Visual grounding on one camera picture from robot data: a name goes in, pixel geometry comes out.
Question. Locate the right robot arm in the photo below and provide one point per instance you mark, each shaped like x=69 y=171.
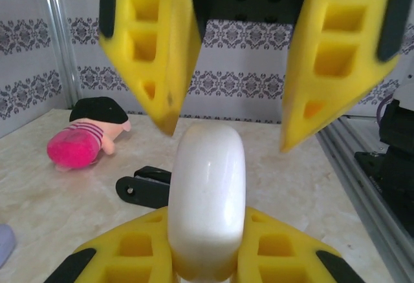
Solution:
x=398 y=166

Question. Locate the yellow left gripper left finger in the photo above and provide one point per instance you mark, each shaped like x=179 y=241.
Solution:
x=129 y=247

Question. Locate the pink plush toy black hat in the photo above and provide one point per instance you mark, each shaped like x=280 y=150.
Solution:
x=74 y=147

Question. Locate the aluminium frame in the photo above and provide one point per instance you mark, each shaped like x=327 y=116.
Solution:
x=63 y=53

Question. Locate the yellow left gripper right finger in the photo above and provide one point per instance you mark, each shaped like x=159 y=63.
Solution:
x=281 y=247

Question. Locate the black stapler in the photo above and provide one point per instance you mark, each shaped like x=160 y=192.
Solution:
x=145 y=192

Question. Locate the white earbud charging case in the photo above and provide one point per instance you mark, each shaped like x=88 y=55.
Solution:
x=207 y=199

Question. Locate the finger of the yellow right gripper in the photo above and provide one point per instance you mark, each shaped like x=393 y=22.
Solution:
x=174 y=53
x=310 y=79

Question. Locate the mint green earbud case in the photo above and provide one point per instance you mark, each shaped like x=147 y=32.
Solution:
x=4 y=241

